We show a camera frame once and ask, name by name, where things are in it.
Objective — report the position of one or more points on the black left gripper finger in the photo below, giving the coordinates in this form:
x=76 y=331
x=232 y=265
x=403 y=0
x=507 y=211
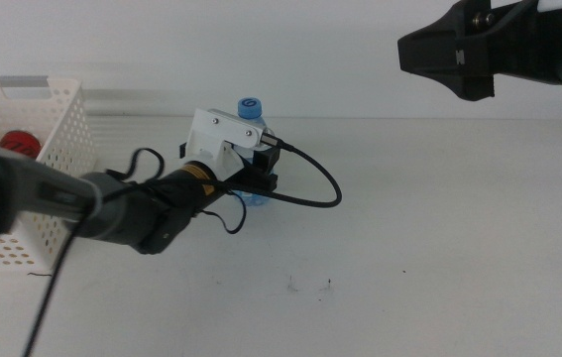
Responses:
x=268 y=161
x=183 y=150

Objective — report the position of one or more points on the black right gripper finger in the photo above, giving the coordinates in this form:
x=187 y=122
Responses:
x=439 y=52

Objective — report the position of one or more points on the clear water bottle blue cap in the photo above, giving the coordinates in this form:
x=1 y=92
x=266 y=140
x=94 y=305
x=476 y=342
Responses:
x=250 y=108

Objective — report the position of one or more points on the red cola can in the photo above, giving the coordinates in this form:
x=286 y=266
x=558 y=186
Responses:
x=20 y=145

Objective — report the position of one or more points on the white perforated plastic basket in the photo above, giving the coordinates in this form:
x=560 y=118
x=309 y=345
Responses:
x=65 y=129

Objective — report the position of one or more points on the small dark thread scrap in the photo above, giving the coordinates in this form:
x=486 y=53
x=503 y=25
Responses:
x=40 y=273

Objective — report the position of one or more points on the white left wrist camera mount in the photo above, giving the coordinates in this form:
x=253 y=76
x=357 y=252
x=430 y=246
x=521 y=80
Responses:
x=216 y=144

